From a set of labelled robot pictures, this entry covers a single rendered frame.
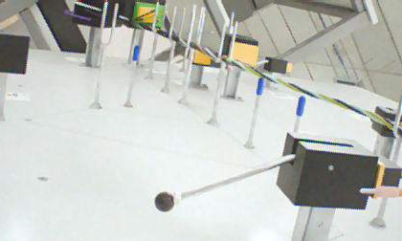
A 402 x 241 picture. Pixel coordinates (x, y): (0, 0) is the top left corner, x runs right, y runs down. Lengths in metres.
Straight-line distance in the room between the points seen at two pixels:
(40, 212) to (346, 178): 0.22
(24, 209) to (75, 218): 0.04
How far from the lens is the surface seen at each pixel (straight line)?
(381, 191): 0.27
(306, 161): 0.38
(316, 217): 0.41
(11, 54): 0.65
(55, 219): 0.43
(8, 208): 0.44
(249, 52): 0.94
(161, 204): 0.38
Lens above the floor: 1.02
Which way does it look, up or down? 11 degrees up
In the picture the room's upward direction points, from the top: 59 degrees clockwise
